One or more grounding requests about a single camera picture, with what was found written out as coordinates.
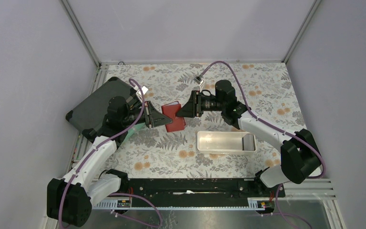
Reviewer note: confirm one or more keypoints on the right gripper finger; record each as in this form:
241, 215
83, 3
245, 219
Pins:
186, 112
192, 102

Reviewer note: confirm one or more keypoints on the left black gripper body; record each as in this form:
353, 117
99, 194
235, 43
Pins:
146, 113

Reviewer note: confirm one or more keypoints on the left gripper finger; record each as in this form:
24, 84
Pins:
156, 113
159, 121

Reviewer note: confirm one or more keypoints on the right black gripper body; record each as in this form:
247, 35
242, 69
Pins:
199, 104

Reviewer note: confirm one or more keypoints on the red card holder wallet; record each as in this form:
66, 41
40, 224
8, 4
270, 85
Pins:
170, 110

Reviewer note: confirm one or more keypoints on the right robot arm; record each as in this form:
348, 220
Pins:
299, 153

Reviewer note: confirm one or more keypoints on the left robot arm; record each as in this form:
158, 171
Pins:
70, 199

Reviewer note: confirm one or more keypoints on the mint green tube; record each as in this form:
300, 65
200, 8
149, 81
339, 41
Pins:
135, 129

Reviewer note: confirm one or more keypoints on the white plastic tray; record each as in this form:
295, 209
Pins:
222, 143

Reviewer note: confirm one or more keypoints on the floral table mat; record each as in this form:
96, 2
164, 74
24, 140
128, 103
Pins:
155, 153

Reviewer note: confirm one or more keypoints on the black hard case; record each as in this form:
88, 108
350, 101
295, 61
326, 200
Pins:
87, 116

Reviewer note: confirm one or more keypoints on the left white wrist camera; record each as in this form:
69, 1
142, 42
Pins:
140, 93

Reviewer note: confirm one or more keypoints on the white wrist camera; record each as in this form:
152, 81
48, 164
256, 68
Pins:
140, 93
200, 81

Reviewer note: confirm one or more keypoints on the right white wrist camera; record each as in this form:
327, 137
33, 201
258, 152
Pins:
200, 81

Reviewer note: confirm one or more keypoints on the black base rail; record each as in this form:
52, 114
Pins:
210, 194

